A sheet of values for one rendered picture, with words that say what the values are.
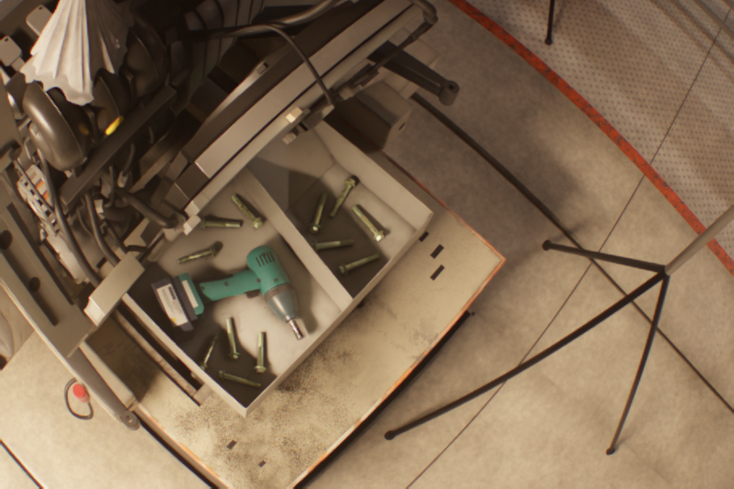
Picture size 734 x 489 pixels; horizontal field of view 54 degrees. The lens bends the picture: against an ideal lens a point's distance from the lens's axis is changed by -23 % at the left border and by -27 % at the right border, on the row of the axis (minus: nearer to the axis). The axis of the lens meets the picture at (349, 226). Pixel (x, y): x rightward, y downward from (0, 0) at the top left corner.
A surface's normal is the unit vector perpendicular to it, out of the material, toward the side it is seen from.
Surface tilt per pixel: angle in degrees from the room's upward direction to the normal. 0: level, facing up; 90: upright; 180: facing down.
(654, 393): 0
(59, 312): 57
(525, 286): 0
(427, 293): 0
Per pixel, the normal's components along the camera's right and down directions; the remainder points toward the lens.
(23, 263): 0.71, 0.35
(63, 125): 0.48, 0.18
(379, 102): 0.14, -0.36
